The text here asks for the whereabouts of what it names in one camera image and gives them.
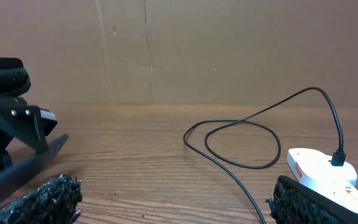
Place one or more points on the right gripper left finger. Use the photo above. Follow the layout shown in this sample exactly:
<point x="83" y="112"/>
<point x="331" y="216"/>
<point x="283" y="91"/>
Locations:
<point x="54" y="202"/>

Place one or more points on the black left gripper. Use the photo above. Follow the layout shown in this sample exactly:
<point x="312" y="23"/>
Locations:
<point x="29" y="124"/>

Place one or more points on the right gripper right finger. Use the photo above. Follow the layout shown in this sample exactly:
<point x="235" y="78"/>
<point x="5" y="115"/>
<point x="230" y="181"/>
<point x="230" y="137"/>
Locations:
<point x="295" y="203"/>

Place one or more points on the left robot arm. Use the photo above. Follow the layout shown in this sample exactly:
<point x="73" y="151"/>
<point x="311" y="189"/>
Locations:
<point x="14" y="82"/>

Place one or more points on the white charger plug adapter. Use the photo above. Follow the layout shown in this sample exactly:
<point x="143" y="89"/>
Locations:
<point x="311" y="166"/>

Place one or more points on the white power strip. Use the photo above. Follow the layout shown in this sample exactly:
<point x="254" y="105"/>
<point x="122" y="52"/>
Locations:
<point x="340" y="192"/>

